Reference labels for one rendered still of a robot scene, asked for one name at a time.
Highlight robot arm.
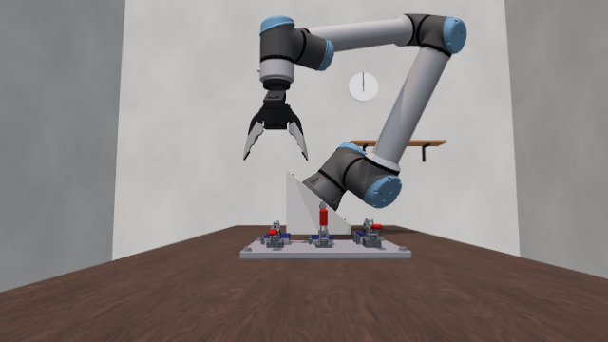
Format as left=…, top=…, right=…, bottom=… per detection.
left=257, top=13, right=466, bottom=211

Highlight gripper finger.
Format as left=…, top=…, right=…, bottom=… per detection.
left=243, top=109, right=264, bottom=161
left=288, top=109, right=308, bottom=160

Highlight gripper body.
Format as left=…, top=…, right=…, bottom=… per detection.
left=261, top=78, right=291, bottom=130

